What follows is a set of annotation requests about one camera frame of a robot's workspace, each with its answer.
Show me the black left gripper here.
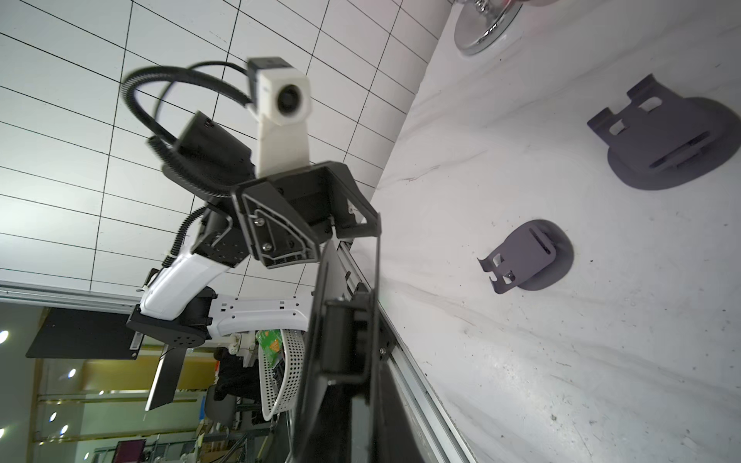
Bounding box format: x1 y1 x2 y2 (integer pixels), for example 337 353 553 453
232 161 381 269

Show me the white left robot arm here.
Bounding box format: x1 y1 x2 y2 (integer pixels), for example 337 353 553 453
121 57 381 346

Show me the chrome cup holder stand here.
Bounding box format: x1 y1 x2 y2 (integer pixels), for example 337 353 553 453
453 0 553 56

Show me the white perforated basket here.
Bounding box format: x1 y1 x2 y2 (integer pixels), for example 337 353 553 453
257 329 305 421

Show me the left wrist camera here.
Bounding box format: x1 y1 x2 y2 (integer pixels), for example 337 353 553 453
246 57 312 179

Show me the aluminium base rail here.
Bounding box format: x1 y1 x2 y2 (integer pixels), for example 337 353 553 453
338 241 477 462

